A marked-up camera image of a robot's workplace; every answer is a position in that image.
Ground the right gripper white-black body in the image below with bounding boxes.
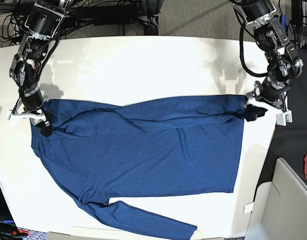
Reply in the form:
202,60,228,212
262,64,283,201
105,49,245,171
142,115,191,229
7,91,52,128

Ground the blue handled tool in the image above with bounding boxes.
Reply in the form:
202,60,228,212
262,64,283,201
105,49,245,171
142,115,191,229
279,14,286,29

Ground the black box with label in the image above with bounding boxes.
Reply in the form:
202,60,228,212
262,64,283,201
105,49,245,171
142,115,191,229
0,188,17,240

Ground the blue long-sleeve shirt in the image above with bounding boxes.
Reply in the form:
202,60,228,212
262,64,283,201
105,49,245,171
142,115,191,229
31,95,245,240

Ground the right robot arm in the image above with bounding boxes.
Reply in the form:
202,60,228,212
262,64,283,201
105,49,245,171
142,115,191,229
9,0,247,140

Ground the red clamp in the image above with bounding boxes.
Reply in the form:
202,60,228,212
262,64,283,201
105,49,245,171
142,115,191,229
292,40,299,50

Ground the cardboard box edge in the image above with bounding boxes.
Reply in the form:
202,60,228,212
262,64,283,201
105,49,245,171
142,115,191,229
45,231,71,240

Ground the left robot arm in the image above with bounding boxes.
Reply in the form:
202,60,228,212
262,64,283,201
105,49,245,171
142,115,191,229
231,0,304,126

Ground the left gripper white-black body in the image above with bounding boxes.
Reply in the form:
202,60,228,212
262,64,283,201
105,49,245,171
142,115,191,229
243,79,293,125

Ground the beige plastic bin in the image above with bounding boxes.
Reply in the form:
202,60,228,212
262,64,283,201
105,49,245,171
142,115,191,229
245,157,307,240

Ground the black power supply box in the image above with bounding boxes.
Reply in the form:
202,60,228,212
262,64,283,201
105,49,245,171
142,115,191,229
93,5,137,26

